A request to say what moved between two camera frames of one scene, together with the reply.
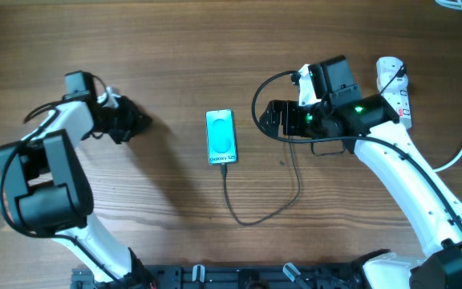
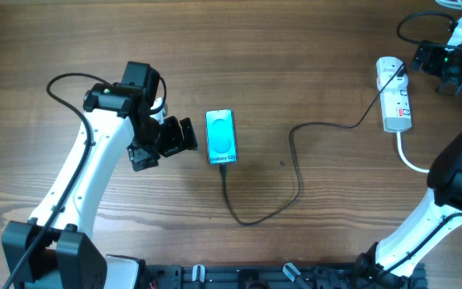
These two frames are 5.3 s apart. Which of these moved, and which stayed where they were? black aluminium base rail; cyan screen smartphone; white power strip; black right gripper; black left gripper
Moved: black right gripper; black left gripper
Stayed: white power strip; black aluminium base rail; cyan screen smartphone
